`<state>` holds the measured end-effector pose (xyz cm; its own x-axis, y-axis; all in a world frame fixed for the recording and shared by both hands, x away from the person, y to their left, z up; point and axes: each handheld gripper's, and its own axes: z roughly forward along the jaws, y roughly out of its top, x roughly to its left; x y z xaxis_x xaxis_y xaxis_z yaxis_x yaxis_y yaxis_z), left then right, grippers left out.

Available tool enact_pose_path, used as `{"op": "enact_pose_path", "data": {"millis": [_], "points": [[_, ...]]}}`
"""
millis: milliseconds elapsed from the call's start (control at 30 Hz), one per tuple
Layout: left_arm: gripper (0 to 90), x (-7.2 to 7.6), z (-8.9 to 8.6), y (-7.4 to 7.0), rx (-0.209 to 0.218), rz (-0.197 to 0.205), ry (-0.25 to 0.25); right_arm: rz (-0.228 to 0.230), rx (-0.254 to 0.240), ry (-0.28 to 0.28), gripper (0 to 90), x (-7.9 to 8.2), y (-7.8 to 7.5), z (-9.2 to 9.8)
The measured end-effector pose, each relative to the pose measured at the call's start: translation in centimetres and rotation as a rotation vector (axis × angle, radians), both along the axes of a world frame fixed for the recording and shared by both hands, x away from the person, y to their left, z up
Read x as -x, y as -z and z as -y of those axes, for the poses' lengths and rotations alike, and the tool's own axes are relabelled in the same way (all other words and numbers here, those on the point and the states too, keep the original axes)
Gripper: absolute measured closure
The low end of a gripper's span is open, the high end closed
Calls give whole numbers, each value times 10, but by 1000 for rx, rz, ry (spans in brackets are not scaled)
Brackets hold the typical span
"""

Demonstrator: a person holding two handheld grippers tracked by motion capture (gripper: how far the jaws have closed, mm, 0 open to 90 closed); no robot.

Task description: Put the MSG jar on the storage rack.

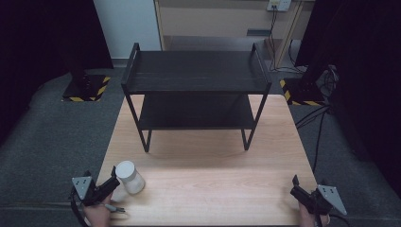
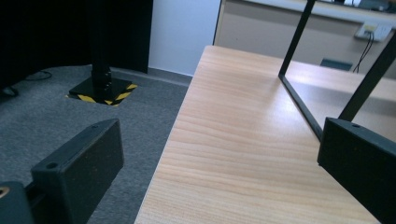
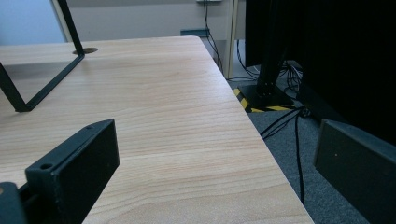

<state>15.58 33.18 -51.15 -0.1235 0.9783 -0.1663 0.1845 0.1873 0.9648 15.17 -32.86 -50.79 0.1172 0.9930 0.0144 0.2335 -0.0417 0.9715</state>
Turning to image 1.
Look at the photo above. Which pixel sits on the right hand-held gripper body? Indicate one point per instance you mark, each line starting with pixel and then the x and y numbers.
pixel 331 195

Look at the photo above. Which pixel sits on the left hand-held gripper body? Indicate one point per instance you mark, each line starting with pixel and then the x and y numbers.
pixel 82 186

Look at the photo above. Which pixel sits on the white-lidded clear jar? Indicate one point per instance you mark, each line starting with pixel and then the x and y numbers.
pixel 129 178

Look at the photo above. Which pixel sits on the black two-tier shelf rack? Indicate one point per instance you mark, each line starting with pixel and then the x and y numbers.
pixel 195 71

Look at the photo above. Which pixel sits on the person's right hand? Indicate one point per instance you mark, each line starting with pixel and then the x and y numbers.
pixel 309 219

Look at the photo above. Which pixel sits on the person's left hand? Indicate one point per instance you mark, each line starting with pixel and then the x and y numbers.
pixel 98 216

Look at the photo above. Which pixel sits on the stand base with striped tape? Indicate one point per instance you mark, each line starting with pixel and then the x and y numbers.
pixel 85 90
pixel 302 93

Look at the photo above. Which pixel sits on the dark curtain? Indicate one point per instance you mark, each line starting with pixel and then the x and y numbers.
pixel 365 78

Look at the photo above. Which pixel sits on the beige wooden bar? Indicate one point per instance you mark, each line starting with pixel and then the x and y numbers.
pixel 288 34

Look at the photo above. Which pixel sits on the white wall socket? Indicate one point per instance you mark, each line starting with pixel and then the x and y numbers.
pixel 279 4

